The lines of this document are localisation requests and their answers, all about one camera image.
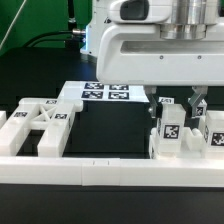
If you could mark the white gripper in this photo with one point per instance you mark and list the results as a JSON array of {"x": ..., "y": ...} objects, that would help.
[{"x": 163, "y": 43}]

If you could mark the white chair seat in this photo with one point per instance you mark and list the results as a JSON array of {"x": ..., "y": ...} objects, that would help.
[{"x": 190, "y": 146}]

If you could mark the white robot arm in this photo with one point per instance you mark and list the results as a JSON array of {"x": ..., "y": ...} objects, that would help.
[{"x": 158, "y": 43}]

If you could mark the white U-shaped fence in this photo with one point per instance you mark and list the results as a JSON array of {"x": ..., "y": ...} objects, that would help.
[{"x": 28, "y": 168}]

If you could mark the white diagonal rod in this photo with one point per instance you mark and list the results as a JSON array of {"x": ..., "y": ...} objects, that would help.
[{"x": 12, "y": 24}]

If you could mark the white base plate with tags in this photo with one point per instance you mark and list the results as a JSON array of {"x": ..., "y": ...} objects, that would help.
[{"x": 96, "y": 91}]

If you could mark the white chair back frame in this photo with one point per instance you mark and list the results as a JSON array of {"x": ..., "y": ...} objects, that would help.
[{"x": 54, "y": 117}]

